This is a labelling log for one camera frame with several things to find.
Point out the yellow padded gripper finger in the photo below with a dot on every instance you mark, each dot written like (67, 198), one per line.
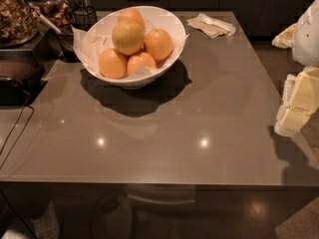
(300, 100)

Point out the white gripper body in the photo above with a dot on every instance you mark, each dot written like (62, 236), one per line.
(307, 37)

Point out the yellowish top orange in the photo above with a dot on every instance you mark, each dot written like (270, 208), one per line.
(128, 37)

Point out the right orange in bowl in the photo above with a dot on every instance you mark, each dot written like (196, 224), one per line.
(158, 43)

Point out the orange in bowl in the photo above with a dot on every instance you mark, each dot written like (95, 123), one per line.
(132, 14)
(158, 43)

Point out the front middle orange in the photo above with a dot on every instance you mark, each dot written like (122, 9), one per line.
(140, 59)

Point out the back orange in bowl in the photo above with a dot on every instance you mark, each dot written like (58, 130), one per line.
(132, 14)

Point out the front left orange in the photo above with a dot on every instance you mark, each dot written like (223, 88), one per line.
(112, 64)

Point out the white ceramic bowl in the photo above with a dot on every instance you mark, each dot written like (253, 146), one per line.
(154, 17)

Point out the white paper bowl liner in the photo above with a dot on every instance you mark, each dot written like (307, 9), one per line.
(89, 45)

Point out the folded paper napkins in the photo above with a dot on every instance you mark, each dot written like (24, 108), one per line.
(210, 26)

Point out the glass jar of snacks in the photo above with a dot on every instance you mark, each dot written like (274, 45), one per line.
(18, 24)

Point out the black wire cup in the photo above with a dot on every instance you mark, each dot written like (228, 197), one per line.
(85, 17)

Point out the white spoon handle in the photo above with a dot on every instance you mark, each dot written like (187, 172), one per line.
(46, 21)

